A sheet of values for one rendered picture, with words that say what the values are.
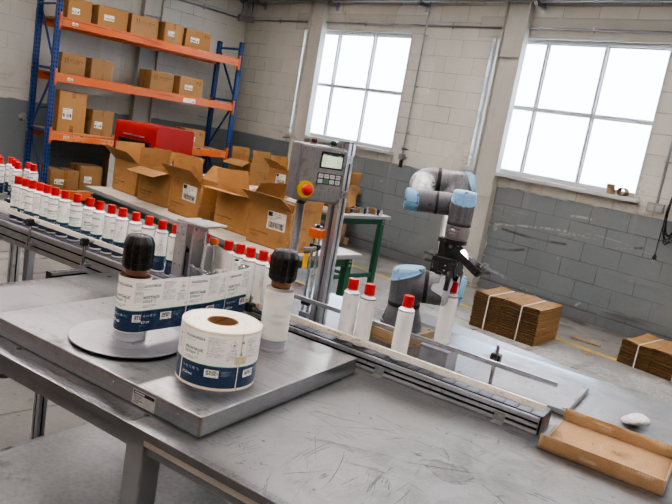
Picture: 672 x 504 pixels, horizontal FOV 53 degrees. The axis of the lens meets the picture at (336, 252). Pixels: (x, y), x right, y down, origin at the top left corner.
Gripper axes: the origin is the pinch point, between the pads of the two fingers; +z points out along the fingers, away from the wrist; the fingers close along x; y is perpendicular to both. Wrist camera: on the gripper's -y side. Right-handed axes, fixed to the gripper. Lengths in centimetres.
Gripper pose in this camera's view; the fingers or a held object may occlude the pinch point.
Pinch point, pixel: (449, 301)
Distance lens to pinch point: 219.2
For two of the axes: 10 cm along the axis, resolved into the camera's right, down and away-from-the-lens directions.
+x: -5.3, 0.7, -8.4
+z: -1.7, 9.7, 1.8
